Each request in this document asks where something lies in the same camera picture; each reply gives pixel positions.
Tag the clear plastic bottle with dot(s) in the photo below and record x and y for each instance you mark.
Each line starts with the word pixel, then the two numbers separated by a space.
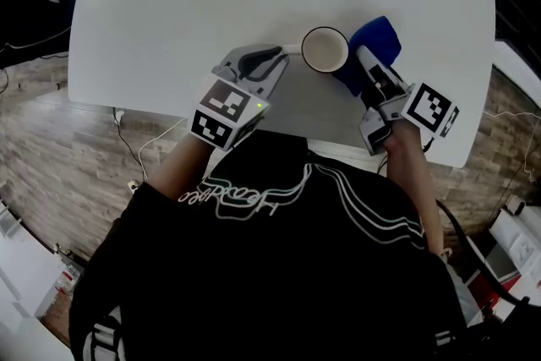
pixel 67 279

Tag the person's right forearm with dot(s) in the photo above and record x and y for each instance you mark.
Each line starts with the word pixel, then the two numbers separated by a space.
pixel 416 190

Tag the black chair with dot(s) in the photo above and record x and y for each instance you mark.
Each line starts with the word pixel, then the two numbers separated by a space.
pixel 34 21

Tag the white mug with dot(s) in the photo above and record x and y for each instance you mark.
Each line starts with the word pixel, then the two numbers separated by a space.
pixel 325 50

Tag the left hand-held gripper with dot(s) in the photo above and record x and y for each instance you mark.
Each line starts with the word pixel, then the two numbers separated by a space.
pixel 224 101

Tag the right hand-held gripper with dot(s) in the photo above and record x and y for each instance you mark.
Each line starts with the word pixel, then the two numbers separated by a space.
pixel 427 107

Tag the red white box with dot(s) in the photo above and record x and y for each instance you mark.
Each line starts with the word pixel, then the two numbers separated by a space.
pixel 498 283

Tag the person's left forearm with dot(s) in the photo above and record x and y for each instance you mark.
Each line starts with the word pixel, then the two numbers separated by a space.
pixel 177 169

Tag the white plug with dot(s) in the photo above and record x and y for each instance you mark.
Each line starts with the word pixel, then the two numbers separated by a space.
pixel 133 186

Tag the person's black printed t-shirt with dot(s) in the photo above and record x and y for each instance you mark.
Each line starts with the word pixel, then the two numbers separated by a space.
pixel 262 266

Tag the white side table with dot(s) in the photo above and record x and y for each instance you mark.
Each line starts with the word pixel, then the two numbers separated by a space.
pixel 517 63

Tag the white adapter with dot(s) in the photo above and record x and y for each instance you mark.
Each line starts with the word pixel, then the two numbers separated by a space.
pixel 516 205

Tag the blue cloth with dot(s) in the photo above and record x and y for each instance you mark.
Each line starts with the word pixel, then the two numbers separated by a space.
pixel 380 38

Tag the white shelf unit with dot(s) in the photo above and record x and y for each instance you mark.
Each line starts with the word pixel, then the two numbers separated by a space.
pixel 21 266

